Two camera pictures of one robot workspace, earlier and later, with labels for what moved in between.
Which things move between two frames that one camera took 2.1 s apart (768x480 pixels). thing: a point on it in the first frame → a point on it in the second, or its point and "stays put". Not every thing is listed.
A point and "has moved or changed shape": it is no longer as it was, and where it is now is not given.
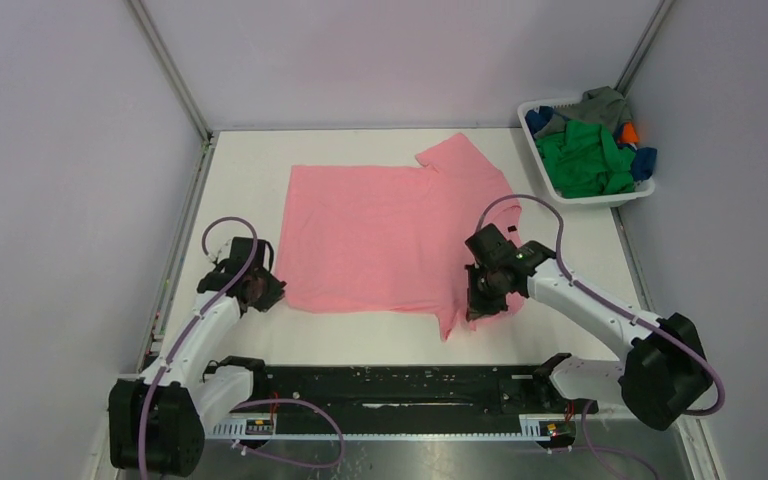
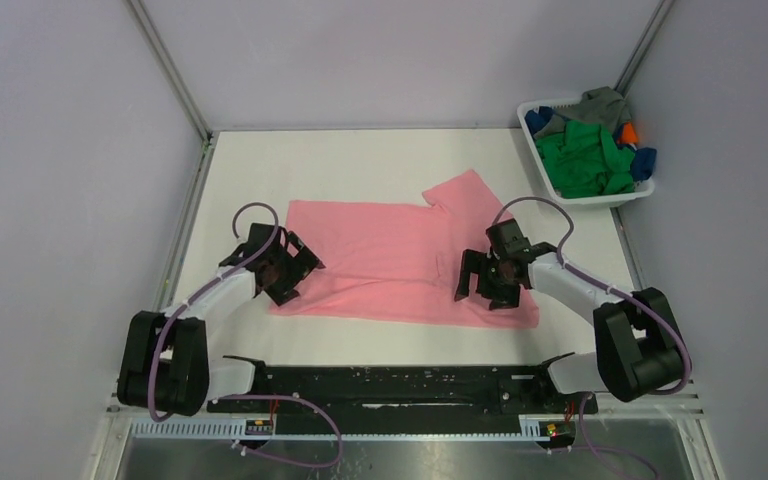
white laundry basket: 643,188 stays put
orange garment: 629,134 stays put
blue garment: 644,163 stays put
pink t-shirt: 391,238 has moved or changed shape
